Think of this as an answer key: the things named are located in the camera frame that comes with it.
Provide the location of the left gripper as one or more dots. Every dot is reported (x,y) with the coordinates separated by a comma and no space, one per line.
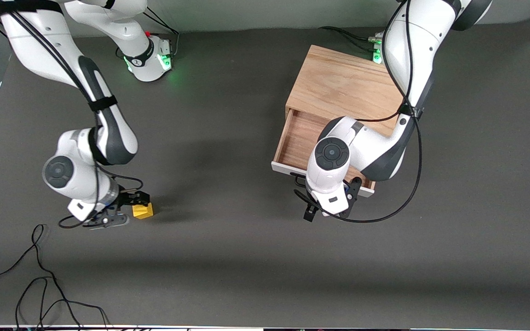
(309,215)

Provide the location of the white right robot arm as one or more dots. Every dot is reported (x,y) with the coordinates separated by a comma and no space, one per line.
(108,138)

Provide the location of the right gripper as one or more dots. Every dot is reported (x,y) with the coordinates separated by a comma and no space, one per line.
(130,198)

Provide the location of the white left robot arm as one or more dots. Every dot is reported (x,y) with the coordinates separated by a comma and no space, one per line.
(412,46)

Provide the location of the yellow cube block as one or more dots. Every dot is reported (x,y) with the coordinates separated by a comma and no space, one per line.
(143,211)

